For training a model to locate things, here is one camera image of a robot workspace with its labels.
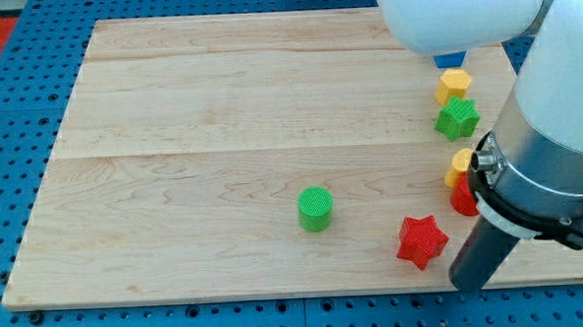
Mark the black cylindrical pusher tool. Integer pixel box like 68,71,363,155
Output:
448,217,520,292

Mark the red star block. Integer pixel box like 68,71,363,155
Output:
396,215,449,270

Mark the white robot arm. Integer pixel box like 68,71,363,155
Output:
377,0,583,291

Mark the green star block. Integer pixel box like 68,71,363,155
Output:
434,97,481,142

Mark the yellow hexagon block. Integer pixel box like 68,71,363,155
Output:
434,68,474,106

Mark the green cylinder block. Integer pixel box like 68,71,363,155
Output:
297,186,333,232

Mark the blue block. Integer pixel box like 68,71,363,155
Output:
432,50,467,68

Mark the wooden board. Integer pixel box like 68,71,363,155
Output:
0,0,583,313

